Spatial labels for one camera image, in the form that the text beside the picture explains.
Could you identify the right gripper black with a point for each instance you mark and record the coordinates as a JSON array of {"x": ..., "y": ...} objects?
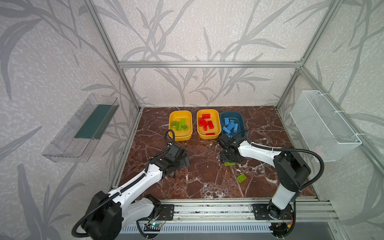
[{"x": 227, "y": 156}]

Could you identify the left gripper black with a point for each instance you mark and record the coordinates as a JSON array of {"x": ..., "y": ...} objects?
[{"x": 182, "y": 160}]

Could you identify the long green lego front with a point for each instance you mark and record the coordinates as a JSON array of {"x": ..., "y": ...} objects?
[{"x": 181, "y": 124}]

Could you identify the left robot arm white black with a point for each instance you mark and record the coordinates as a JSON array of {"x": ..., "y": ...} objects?
[{"x": 109, "y": 212}]

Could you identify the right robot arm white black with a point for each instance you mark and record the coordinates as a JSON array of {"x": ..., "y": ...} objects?
[{"x": 292, "y": 170}]

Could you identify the dark teal plastic bin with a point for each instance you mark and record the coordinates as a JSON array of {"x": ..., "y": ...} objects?
[{"x": 238, "y": 118}]

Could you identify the middle yellow plastic bin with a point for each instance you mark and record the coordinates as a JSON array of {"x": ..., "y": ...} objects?
[{"x": 215, "y": 118}]

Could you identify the yellow plastic bin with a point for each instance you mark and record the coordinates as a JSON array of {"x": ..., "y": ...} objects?
[
  {"x": 215, "y": 118},
  {"x": 177, "y": 116}
]

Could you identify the left yellow plastic bin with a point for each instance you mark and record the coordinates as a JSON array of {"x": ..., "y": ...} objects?
[{"x": 177, "y": 116}]

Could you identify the right wiring connector bundle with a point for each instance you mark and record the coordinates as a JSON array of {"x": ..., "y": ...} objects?
[{"x": 281, "y": 230}]

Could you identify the aluminium front rail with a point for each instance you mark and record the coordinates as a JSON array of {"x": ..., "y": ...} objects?
[{"x": 239, "y": 211}]

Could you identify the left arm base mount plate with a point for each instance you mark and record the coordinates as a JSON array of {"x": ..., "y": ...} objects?
[{"x": 162, "y": 212}]

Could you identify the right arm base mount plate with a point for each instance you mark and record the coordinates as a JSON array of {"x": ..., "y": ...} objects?
[{"x": 261, "y": 211}]

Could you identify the green circuit board with wires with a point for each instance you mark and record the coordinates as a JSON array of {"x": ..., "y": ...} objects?
[{"x": 153, "y": 227}]

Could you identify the white wire mesh basket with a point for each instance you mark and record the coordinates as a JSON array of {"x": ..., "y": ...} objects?
[{"x": 322, "y": 127}]

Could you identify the clear plastic wall tray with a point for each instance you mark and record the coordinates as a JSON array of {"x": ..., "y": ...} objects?
[{"x": 78, "y": 139}]

